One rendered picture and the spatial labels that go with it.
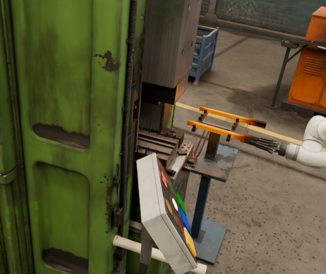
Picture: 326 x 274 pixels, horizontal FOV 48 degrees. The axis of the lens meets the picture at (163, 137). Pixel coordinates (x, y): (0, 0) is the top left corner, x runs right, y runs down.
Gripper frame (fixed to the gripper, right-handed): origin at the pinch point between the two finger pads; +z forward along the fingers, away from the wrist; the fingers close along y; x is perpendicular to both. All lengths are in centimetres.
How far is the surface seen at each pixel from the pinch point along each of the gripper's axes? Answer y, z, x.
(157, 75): -54, 38, 45
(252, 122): 23.9, 3.1, 0.2
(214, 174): -5.7, 14.5, -26.1
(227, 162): 12.1, 11.3, -26.1
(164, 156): -46, 34, 2
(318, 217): 84, -63, -96
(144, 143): -42, 47, 3
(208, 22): 731, 233, -88
